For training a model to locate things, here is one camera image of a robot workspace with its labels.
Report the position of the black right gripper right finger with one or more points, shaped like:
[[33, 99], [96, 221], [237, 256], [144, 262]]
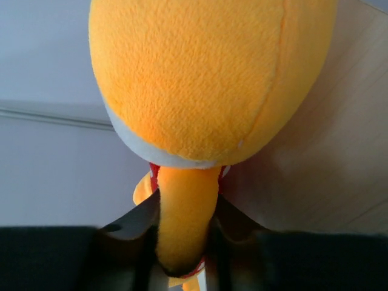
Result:
[[243, 255]]

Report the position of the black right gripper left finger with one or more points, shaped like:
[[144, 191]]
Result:
[[119, 256]]

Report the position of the yellow plush polka-dot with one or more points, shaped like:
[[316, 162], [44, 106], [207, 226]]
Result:
[[194, 87]]

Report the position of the white two-tier shelf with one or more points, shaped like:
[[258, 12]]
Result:
[[326, 170]]

